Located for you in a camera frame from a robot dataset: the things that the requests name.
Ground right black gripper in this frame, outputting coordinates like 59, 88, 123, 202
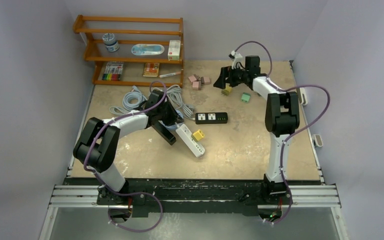
213, 64, 249, 90

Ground yellow plug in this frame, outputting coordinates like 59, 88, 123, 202
191, 129, 205, 142
221, 86, 233, 96

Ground white power strip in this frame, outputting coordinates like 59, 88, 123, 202
175, 124, 205, 158

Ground pink plug strip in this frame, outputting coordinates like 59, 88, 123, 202
200, 76, 211, 85

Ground black power strip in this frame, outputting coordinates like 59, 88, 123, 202
195, 112, 229, 125
152, 121, 176, 146

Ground round blue power socket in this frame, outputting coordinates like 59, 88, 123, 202
165, 110, 184, 131

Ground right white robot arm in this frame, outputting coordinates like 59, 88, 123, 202
213, 51, 300, 204

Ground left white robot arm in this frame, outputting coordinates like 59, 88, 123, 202
73, 89, 184, 205

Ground white marker pen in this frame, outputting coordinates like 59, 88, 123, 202
158, 71, 182, 78

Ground orange small booklet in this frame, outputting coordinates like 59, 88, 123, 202
142, 62, 160, 78

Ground white red small box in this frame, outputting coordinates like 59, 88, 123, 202
167, 40, 182, 61

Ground coloured marker pen pack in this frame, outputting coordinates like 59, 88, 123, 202
101, 61, 124, 82

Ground blue white oval package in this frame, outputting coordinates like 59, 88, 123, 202
131, 44, 165, 56

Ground orange wooden shelf rack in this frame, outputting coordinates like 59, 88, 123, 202
72, 14, 185, 87

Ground blue white round jar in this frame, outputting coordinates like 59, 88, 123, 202
102, 33, 119, 53

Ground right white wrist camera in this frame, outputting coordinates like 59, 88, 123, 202
229, 50, 243, 70

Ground grey power cord bundle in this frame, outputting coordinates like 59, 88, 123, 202
165, 84, 196, 120

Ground coiled light blue cable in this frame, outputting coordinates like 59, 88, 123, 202
109, 85, 148, 117

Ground white wall bracket upper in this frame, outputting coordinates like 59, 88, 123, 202
297, 87, 309, 106

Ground white wall bracket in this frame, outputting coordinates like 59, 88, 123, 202
312, 134, 323, 148
297, 87, 309, 106

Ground black metal base rail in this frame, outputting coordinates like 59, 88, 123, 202
49, 178, 341, 220

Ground white wall bracket lower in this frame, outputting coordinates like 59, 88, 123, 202
312, 134, 323, 148

